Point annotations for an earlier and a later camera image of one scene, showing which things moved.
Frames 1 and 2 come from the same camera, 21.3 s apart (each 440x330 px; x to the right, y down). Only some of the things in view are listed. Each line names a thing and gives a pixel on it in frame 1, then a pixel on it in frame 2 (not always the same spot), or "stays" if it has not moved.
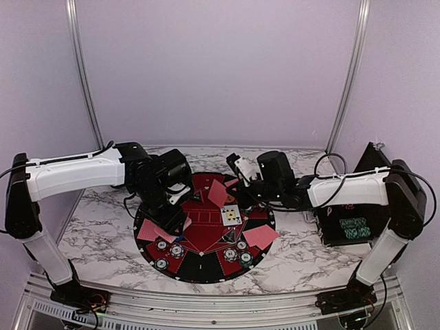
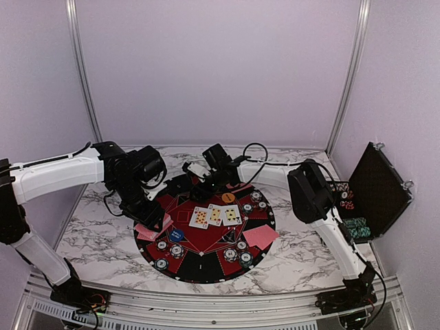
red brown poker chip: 242,245 stays
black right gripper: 240,194 -> 200,192
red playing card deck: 188,222 -> 146,233
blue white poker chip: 246,258 stays
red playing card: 262,236 stays
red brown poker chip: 161,245 stays
